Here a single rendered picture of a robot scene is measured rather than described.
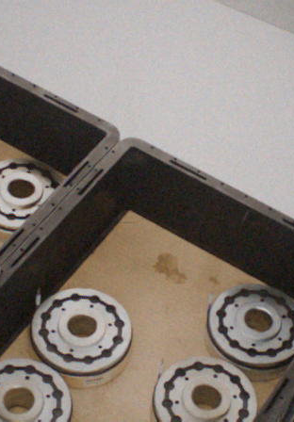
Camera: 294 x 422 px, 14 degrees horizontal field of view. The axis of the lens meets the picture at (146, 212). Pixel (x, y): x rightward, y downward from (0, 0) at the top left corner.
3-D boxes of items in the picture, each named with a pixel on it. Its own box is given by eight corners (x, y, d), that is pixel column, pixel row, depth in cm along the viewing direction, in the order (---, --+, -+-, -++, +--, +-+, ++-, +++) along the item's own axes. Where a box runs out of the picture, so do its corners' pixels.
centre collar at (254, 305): (245, 296, 123) (246, 292, 123) (288, 316, 122) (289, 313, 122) (226, 330, 120) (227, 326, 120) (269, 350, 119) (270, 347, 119)
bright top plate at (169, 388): (191, 342, 119) (191, 338, 119) (275, 396, 116) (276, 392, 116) (133, 410, 114) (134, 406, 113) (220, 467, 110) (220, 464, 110)
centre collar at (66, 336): (75, 300, 121) (75, 297, 120) (115, 324, 119) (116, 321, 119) (47, 332, 118) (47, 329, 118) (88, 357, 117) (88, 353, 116)
